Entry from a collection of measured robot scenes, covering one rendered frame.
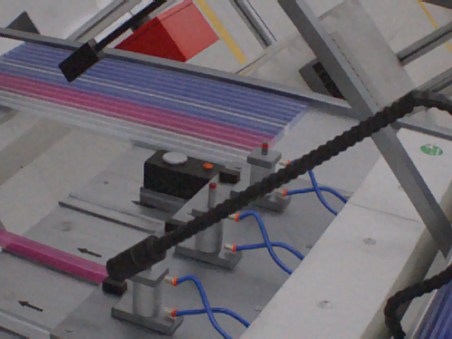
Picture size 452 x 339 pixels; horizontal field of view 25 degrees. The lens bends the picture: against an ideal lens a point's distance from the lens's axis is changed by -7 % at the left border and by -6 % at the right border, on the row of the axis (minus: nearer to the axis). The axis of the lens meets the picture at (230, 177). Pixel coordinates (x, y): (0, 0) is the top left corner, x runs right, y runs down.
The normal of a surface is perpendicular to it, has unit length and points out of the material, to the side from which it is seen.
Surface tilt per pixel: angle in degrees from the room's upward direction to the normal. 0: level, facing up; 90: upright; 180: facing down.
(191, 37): 0
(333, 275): 48
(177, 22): 0
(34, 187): 0
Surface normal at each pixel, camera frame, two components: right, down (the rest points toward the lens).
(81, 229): 0.07, -0.89
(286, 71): 0.72, -0.42
